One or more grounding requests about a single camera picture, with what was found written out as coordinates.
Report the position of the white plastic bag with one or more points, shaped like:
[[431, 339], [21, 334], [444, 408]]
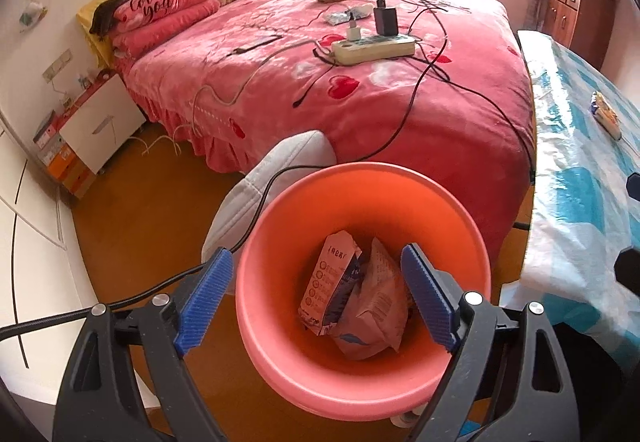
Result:
[[30, 16]]

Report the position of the silver foil packet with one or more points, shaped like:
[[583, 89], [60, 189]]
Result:
[[375, 312]]

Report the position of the wall switch panel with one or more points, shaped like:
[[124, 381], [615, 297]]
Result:
[[57, 64]]

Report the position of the brown wooden cabinet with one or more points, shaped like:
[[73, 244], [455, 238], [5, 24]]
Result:
[[585, 26]]

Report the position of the stack of small boxes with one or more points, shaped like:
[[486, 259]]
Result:
[[47, 134]]

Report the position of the white power strip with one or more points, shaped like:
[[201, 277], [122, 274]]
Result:
[[375, 50]]

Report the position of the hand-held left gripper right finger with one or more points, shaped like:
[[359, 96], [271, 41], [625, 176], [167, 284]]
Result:
[[425, 297]]

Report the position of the orange cardboard box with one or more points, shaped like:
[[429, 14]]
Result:
[[70, 169]]

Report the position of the pink plastic bucket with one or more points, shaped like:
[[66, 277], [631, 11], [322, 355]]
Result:
[[350, 202]]

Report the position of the small silver packet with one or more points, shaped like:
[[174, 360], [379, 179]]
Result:
[[340, 15]]

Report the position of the pink love you pillows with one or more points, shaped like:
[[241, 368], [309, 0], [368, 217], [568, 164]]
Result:
[[150, 32]]

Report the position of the blue checked plastic tablecloth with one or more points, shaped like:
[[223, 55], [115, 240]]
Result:
[[575, 182]]

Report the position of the white nightstand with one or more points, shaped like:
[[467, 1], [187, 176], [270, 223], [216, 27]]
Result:
[[100, 126]]

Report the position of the yellow snack packet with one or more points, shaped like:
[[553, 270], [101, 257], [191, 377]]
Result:
[[606, 114]]

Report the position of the bed with pink blanket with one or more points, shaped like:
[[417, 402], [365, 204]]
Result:
[[350, 121]]

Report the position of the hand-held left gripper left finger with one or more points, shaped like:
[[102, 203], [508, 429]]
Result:
[[205, 302]]

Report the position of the dark brown cloth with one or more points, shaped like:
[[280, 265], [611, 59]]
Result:
[[107, 9]]

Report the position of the white charger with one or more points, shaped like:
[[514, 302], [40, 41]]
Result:
[[354, 29]]

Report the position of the black charger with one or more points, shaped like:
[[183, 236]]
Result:
[[386, 19]]

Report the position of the light grey cushion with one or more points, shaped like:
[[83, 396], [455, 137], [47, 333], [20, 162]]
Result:
[[280, 161]]

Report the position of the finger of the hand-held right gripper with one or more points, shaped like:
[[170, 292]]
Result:
[[630, 272], [634, 186]]

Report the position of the white and blue milk carton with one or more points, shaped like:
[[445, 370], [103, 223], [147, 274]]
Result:
[[325, 282]]

